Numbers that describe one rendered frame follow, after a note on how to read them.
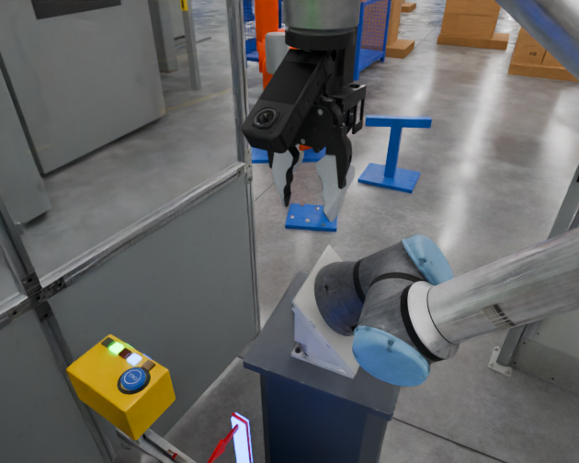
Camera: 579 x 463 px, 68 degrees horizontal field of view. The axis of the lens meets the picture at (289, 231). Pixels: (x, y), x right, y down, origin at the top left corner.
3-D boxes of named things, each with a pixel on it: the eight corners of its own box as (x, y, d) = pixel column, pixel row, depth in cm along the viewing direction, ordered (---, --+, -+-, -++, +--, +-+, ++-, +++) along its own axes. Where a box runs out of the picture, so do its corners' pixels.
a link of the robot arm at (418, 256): (402, 283, 88) (463, 261, 79) (391, 334, 78) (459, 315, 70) (366, 242, 85) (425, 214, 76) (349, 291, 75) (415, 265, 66)
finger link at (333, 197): (368, 205, 55) (357, 134, 51) (347, 227, 51) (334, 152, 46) (346, 204, 56) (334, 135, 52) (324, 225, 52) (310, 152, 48)
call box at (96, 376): (80, 403, 83) (63, 367, 77) (121, 367, 90) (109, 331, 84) (137, 446, 76) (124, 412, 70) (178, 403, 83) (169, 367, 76)
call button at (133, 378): (117, 385, 74) (115, 378, 73) (135, 368, 77) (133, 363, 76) (133, 396, 73) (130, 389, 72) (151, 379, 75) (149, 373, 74)
